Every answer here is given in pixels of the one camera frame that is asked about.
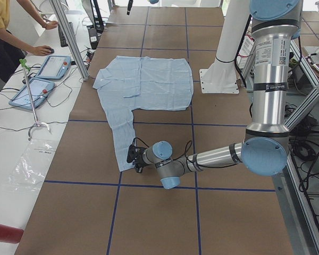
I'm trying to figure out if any black keyboard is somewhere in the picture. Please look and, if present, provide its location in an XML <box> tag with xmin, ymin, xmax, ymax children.
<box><xmin>58</xmin><ymin>25</ymin><xmax>68</xmax><ymax>47</ymax></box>

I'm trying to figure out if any clear plastic bag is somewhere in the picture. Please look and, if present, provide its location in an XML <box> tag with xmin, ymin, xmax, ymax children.
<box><xmin>3</xmin><ymin>139</ymin><xmax>59</xmax><ymax>193</ymax></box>

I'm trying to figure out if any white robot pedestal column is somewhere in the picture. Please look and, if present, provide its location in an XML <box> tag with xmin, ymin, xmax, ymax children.
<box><xmin>199</xmin><ymin>0</ymin><xmax>250</xmax><ymax>94</ymax></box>

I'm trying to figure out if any light blue button shirt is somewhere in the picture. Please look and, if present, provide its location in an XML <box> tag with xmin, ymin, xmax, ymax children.
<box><xmin>93</xmin><ymin>56</ymin><xmax>194</xmax><ymax>172</ymax></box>

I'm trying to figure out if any person left hand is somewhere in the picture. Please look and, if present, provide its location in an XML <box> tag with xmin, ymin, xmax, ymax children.
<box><xmin>43</xmin><ymin>21</ymin><xmax>58</xmax><ymax>30</ymax></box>

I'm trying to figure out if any lower blue teach pendant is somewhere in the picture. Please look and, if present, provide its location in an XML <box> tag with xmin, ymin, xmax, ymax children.
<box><xmin>9</xmin><ymin>78</ymin><xmax>55</xmax><ymax>111</ymax></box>

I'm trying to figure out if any blue teach pendant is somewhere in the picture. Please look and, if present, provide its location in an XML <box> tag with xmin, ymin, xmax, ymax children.
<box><xmin>9</xmin><ymin>78</ymin><xmax>55</xmax><ymax>111</ymax></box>
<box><xmin>35</xmin><ymin>55</ymin><xmax>71</xmax><ymax>80</ymax></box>

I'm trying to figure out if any aluminium side frame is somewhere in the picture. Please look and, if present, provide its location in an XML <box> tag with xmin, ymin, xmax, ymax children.
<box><xmin>273</xmin><ymin>42</ymin><xmax>319</xmax><ymax>254</ymax></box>

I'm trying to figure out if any person right hand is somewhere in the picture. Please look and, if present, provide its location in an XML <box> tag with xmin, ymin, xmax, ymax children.
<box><xmin>33</xmin><ymin>45</ymin><xmax>51</xmax><ymax>56</ymax></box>

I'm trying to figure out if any seated person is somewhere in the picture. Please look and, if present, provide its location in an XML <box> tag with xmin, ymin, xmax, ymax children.
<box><xmin>0</xmin><ymin>0</ymin><xmax>58</xmax><ymax>83</ymax></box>

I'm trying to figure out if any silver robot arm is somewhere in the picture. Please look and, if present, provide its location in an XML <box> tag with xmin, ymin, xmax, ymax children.
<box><xmin>127</xmin><ymin>1</ymin><xmax>303</xmax><ymax>189</ymax></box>

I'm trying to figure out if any aluminium frame post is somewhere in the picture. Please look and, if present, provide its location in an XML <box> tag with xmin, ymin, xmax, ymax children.
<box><xmin>49</xmin><ymin>0</ymin><xmax>89</xmax><ymax>81</ymax></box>

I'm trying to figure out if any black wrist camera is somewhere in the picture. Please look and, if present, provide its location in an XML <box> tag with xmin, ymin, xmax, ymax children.
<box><xmin>127</xmin><ymin>144</ymin><xmax>138</xmax><ymax>163</ymax></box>

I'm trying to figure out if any upper blue teach pendant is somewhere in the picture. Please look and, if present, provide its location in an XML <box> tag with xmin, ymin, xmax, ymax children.
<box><xmin>35</xmin><ymin>55</ymin><xmax>71</xmax><ymax>80</ymax></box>

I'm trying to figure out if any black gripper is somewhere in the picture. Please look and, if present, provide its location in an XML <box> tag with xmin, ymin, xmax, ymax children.
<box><xmin>134</xmin><ymin>148</ymin><xmax>148</xmax><ymax>173</ymax></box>

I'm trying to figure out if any metal reacher grabber tool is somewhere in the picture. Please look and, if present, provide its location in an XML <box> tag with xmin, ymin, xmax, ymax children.
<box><xmin>19</xmin><ymin>59</ymin><xmax>51</xmax><ymax>141</ymax></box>

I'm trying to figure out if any red cylinder bottle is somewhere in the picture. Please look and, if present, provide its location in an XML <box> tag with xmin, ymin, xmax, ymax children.
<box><xmin>0</xmin><ymin>224</ymin><xmax>24</xmax><ymax>244</ymax></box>

